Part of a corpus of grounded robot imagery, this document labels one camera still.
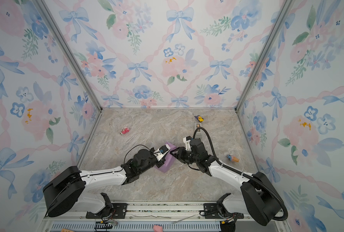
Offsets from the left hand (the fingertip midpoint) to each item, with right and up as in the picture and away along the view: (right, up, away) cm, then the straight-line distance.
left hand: (168, 148), depth 80 cm
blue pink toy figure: (+40, -8, +10) cm, 42 cm away
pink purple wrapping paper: (+1, -7, -1) cm, 7 cm away
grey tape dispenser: (+16, +9, -3) cm, 19 cm away
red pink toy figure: (-32, +9, +23) cm, 41 cm away
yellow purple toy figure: (+23, +18, +30) cm, 42 cm away
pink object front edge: (-5, -35, -12) cm, 38 cm away
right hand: (+1, -3, +2) cm, 3 cm away
